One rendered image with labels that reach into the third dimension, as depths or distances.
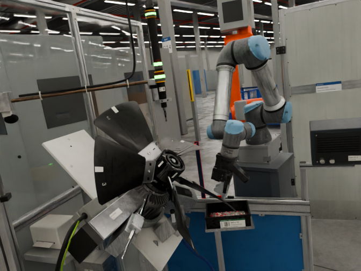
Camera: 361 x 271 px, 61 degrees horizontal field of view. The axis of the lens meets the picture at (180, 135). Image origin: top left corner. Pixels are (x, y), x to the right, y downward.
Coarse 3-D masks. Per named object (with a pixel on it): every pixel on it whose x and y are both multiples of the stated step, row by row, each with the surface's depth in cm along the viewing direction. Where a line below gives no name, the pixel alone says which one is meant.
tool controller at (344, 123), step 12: (312, 120) 146; (324, 120) 143; (336, 120) 140; (348, 120) 138; (360, 120) 135; (312, 132) 138; (324, 132) 136; (336, 132) 134; (348, 132) 132; (360, 132) 131; (312, 144) 140; (324, 144) 138; (336, 144) 136; (348, 144) 135; (360, 144) 133; (312, 156) 143; (324, 156) 141; (336, 156) 139; (348, 156) 137; (360, 156) 136
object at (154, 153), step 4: (152, 144) 128; (144, 148) 127; (148, 148) 127; (152, 148) 127; (156, 148) 127; (140, 152) 126; (144, 152) 126; (152, 152) 127; (156, 152) 127; (160, 152) 127; (148, 156) 126; (152, 156) 126; (156, 156) 126
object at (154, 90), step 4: (148, 80) 124; (152, 80) 124; (148, 84) 124; (152, 84) 125; (156, 84) 125; (152, 88) 124; (156, 88) 125; (156, 92) 126; (156, 96) 126; (156, 100) 126; (160, 100) 125; (164, 100) 125; (168, 100) 126
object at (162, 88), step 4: (148, 0) 119; (148, 4) 119; (152, 4) 120; (148, 8) 123; (152, 8) 123; (160, 84) 125; (164, 84) 126; (160, 88) 126; (164, 88) 126; (160, 92) 126; (164, 92) 126; (160, 96) 127; (164, 96) 127; (164, 104) 128
